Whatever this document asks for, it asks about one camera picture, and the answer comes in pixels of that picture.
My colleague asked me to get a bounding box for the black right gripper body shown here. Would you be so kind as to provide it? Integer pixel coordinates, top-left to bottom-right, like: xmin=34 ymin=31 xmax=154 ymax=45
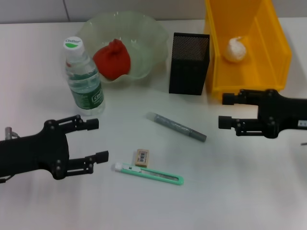
xmin=257 ymin=88 xmax=307 ymax=139

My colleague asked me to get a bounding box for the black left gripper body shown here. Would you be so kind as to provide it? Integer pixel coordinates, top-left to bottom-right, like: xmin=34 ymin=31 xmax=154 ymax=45
xmin=0 ymin=119 xmax=71 ymax=181

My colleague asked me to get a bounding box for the beige eraser with barcode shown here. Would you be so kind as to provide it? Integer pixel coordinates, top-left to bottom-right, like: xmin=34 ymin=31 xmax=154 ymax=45
xmin=134 ymin=149 xmax=150 ymax=167

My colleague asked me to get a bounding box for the clear water bottle green label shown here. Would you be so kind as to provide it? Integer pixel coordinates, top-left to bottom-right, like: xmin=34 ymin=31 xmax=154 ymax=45
xmin=63 ymin=35 xmax=106 ymax=116

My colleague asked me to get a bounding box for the white paper ball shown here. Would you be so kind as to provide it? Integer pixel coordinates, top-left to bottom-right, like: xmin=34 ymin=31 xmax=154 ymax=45
xmin=224 ymin=36 xmax=248 ymax=63

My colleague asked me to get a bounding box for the grey glitter pen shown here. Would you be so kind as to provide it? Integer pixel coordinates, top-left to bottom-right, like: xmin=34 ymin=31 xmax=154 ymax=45
xmin=146 ymin=112 xmax=208 ymax=143

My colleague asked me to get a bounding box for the green utility knife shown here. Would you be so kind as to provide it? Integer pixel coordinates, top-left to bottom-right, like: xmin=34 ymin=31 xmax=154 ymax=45
xmin=114 ymin=162 xmax=185 ymax=185

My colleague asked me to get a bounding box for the red ball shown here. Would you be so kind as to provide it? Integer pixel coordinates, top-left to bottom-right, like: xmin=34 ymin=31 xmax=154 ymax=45
xmin=93 ymin=38 xmax=132 ymax=81

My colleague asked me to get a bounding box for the black mesh pen holder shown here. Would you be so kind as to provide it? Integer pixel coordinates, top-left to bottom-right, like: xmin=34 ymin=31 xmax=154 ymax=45
xmin=168 ymin=32 xmax=211 ymax=96

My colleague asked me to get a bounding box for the green glass fruit bowl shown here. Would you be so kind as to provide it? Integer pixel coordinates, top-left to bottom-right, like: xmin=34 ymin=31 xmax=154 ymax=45
xmin=76 ymin=11 xmax=169 ymax=85

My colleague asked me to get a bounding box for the yellow plastic bin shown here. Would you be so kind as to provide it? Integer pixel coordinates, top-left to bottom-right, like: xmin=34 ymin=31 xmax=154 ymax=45
xmin=203 ymin=0 xmax=293 ymax=104

